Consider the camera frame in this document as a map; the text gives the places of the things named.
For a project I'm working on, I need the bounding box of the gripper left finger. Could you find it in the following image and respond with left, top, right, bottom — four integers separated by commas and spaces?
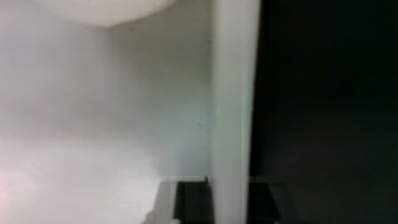
141, 177, 214, 224

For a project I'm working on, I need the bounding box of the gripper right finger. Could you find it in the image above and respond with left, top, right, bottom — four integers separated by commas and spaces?
248, 178, 297, 224

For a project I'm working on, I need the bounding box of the white square tabletop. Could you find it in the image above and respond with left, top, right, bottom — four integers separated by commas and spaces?
0, 0, 260, 224

